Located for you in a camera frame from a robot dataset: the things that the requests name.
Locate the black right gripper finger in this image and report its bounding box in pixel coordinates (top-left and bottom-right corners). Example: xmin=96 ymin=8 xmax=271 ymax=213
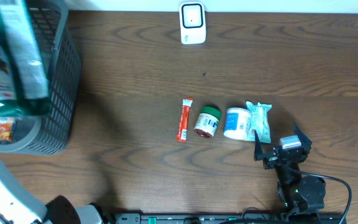
xmin=293 ymin=123 xmax=312 ymax=152
xmin=254 ymin=130 xmax=264 ymax=161

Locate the white blue label tub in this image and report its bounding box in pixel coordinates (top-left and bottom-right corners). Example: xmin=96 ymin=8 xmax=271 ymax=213
xmin=224 ymin=108 xmax=251 ymax=141

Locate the light green wipes pack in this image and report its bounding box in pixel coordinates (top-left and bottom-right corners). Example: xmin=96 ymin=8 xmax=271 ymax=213
xmin=246 ymin=101 xmax=272 ymax=144

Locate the green lid jar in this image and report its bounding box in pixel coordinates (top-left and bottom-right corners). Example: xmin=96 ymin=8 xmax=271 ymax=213
xmin=194 ymin=106 xmax=221 ymax=138

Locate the red stick packet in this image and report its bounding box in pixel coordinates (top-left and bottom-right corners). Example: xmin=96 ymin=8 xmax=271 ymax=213
xmin=176 ymin=97 xmax=193 ymax=142

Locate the green 3M glove package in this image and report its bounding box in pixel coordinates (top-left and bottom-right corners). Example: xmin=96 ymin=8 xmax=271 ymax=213
xmin=0 ymin=1 xmax=51 ymax=117

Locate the orange small box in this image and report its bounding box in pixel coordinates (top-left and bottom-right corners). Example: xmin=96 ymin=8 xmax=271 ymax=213
xmin=0 ymin=118 xmax=17 ymax=141

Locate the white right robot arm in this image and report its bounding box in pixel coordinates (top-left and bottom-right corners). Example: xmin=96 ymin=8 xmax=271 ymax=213
xmin=254 ymin=124 xmax=326 ymax=220

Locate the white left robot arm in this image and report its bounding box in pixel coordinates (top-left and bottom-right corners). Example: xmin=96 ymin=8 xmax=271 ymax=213
xmin=0 ymin=160 xmax=105 ymax=224

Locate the white barcode scanner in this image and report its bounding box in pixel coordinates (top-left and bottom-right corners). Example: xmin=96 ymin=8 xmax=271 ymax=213
xmin=179 ymin=2 xmax=206 ymax=45

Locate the grey plastic basket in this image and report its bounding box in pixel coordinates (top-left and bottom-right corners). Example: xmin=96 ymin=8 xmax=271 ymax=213
xmin=0 ymin=1 xmax=81 ymax=155

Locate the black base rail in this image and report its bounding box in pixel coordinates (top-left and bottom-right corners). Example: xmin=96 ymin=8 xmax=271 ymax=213
xmin=114 ymin=211 xmax=341 ymax=224

